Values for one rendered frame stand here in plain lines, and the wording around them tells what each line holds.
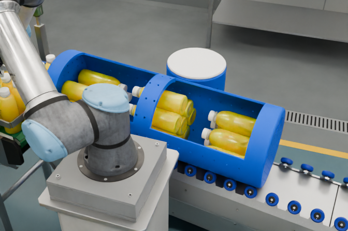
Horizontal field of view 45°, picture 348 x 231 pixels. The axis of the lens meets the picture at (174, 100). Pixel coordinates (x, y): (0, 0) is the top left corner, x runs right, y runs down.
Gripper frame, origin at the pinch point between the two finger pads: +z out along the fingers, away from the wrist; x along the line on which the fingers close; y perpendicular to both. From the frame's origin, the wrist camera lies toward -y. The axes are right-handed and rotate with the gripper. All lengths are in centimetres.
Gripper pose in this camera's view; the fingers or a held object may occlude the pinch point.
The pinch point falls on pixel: (0, 74)
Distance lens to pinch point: 188.2
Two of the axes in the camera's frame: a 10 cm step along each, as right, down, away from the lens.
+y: 9.0, 3.0, -3.2
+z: 1.2, 5.3, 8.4
